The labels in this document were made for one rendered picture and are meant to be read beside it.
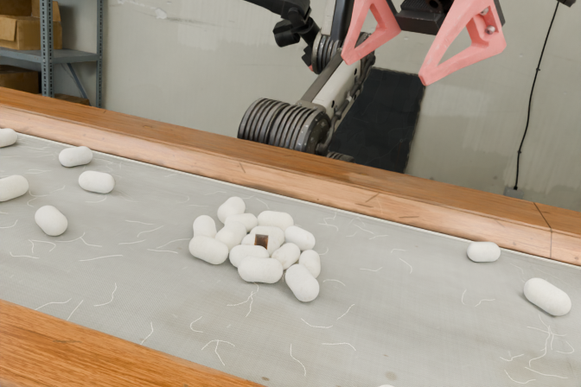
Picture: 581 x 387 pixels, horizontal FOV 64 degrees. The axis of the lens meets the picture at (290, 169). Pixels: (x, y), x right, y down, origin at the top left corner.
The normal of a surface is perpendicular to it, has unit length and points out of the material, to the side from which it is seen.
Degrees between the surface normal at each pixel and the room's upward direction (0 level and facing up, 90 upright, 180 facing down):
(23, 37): 90
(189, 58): 91
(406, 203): 45
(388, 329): 0
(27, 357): 0
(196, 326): 0
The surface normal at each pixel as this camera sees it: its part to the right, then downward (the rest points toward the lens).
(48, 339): 0.15, -0.94
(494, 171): -0.25, 0.27
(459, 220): -0.08, -0.47
